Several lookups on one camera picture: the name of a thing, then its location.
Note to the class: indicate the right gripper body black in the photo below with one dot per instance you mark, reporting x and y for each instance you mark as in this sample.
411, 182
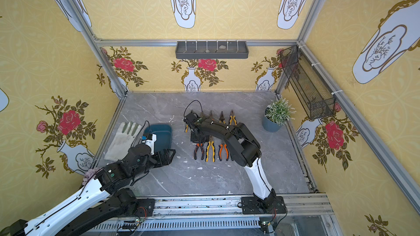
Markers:
198, 134

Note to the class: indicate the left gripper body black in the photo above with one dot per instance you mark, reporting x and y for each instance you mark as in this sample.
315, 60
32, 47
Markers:
163, 157

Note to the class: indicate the yellow black deli pliers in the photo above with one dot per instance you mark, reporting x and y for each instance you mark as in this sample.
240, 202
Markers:
210, 150

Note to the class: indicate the orange black combination pliers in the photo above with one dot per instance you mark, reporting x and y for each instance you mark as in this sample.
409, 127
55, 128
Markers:
223, 150

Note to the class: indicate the yellow black long-nose pliers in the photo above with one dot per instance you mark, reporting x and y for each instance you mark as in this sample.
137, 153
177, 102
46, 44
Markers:
222, 118

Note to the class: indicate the yellow black combination pliers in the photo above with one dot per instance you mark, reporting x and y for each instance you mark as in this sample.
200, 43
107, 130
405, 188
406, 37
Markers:
232, 119

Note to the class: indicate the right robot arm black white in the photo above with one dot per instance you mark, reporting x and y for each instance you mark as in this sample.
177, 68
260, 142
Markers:
243, 147

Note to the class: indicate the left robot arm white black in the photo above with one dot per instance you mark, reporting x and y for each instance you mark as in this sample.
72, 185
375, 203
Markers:
104, 196

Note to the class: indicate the teal storage box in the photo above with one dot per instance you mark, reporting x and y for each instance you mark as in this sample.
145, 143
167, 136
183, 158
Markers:
163, 134

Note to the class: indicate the white green work glove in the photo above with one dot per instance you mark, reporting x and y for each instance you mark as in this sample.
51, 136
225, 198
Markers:
124, 137

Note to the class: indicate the blue plant pot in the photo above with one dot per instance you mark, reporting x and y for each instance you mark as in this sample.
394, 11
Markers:
270, 126

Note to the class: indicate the purple artificial flower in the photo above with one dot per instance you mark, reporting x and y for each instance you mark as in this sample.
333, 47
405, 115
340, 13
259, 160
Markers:
88, 175

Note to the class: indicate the green white artificial plant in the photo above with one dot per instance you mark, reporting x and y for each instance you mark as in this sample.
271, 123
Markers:
280, 111

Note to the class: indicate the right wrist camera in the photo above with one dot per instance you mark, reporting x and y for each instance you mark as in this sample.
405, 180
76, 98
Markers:
191, 118

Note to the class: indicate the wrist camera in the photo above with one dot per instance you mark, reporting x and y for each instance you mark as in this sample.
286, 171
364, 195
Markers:
191, 118
149, 140

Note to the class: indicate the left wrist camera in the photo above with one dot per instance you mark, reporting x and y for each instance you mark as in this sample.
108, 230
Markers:
149, 140

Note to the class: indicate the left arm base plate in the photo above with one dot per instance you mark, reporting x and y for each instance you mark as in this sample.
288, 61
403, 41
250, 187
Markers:
143, 207

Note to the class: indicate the grey wall shelf tray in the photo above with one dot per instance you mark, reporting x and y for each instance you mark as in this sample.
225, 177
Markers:
212, 49

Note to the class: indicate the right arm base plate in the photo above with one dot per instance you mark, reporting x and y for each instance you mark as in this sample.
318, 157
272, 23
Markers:
254, 205

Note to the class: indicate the black wire mesh basket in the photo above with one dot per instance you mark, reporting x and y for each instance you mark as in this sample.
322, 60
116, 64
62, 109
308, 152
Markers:
312, 91

